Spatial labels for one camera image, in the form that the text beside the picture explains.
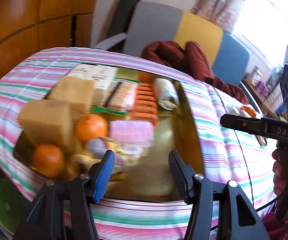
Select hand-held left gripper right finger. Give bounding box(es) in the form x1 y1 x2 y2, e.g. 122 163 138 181
168 150 270 240

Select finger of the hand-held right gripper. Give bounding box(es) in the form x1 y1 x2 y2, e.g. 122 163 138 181
220 114 268 137

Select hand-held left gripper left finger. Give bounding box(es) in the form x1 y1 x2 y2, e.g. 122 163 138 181
12 150 115 240

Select yellow snack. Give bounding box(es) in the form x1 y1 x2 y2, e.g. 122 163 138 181
69 136 128 180

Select gold metal tin tray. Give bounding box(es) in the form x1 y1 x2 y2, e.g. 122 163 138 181
13 65 206 203

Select orange fruit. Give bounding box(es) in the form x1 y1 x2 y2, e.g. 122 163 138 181
75 114 109 144
32 144 66 178

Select pink packet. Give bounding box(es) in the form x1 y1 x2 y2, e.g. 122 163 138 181
109 120 154 148

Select plain brown cardboard box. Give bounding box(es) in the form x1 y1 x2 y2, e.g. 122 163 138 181
47 76 96 120
18 99 74 153

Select orange plastic rack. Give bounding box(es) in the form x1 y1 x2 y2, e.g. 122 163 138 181
130 82 159 125

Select white cloth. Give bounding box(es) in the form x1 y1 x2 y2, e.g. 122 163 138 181
153 78 181 111

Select clear snack packet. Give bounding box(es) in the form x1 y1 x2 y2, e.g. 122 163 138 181
101 79 138 112

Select person's right hand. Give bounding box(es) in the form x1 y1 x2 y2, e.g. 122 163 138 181
271 148 288 197

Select orange plastic packet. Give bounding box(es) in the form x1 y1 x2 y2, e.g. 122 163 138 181
239 106 258 118

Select small white box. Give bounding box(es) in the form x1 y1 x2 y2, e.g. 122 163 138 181
227 105 240 117

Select striped pink green tablecloth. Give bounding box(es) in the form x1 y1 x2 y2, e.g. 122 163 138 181
0 47 277 240

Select purple boxes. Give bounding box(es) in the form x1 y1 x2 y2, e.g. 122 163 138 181
255 81 272 97

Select white carton on shelf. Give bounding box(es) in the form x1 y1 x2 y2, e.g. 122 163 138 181
250 66 263 85

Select red patterned garment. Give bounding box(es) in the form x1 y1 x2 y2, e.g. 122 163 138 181
261 205 288 240

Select dark red padded jacket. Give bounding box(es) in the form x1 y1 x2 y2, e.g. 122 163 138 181
141 41 249 104

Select green plastic stool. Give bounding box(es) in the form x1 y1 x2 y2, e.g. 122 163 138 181
0 177 35 227

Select window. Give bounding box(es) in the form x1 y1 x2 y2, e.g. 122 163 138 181
231 0 288 63

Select beige patterned curtain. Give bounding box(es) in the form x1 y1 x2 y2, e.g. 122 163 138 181
190 0 259 33

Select grey yellow blue armchair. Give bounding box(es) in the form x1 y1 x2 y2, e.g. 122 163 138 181
94 1 262 113

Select black rolled mat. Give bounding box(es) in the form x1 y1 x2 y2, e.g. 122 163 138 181
109 0 143 38

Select wooden wall cabinet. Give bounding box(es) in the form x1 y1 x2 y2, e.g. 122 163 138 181
0 0 101 95

